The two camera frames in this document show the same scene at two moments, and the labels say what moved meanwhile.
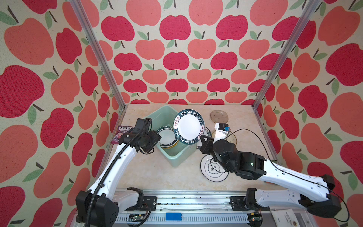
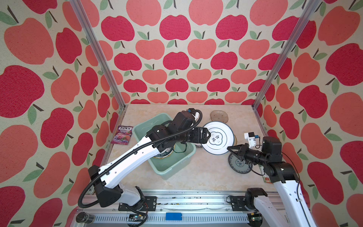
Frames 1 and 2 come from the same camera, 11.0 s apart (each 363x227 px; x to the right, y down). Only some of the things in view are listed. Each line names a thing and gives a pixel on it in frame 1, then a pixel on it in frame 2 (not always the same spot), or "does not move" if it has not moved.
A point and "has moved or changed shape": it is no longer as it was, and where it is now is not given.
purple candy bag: (120, 130) does not move
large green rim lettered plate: (189, 125) → (165, 153)
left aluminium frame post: (99, 50) does not move
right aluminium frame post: (302, 26) does not move
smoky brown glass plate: (219, 116) does not move
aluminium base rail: (189, 209) does not move
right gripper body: (209, 148) → (257, 158)
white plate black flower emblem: (212, 170) has moved or changed shape
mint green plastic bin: (163, 116) has moved or changed shape
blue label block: (173, 216) does not move
